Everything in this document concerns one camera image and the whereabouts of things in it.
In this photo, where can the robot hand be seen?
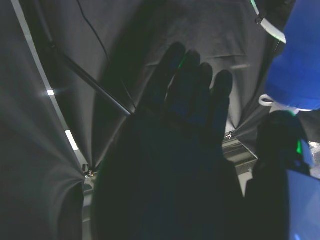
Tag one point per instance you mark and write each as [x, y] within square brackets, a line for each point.
[162, 175]

